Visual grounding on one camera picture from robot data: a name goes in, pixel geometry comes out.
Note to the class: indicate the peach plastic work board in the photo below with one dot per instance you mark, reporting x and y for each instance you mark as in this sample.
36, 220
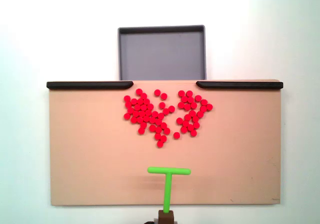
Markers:
87, 159

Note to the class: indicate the red cylindrical granule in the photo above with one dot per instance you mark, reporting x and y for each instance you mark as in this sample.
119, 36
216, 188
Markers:
142, 114
127, 116
134, 120
129, 104
137, 107
204, 102
140, 101
190, 99
196, 125
189, 93
163, 125
150, 106
155, 114
163, 138
181, 105
181, 93
148, 112
166, 131
130, 110
193, 133
185, 123
192, 113
209, 106
160, 143
143, 95
146, 119
190, 127
157, 92
193, 105
140, 119
200, 114
139, 92
143, 125
158, 121
187, 107
187, 117
127, 98
152, 127
146, 101
161, 116
152, 120
198, 98
141, 130
171, 108
143, 107
162, 105
158, 136
158, 130
179, 120
184, 99
176, 135
184, 129
203, 108
195, 119
136, 113
165, 111
163, 96
134, 101

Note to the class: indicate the black edge rail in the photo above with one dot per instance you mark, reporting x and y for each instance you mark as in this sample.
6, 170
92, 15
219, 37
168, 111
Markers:
240, 85
87, 85

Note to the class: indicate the grey rectangular tray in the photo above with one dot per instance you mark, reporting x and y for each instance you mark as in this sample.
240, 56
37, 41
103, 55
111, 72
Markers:
162, 54

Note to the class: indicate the green T pusher brown block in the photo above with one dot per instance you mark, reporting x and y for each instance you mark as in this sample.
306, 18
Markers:
167, 189

